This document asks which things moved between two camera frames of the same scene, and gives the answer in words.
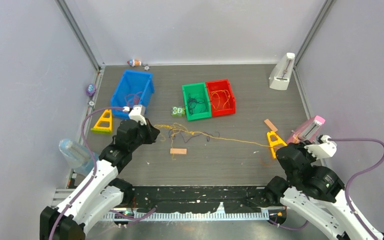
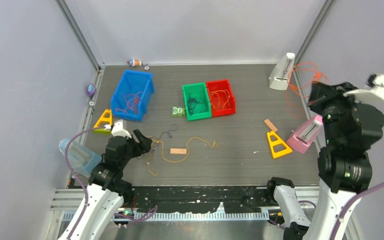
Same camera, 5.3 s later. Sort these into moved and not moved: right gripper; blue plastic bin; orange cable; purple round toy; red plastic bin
Moved: right gripper; orange cable
Not moved: purple round toy; blue plastic bin; red plastic bin
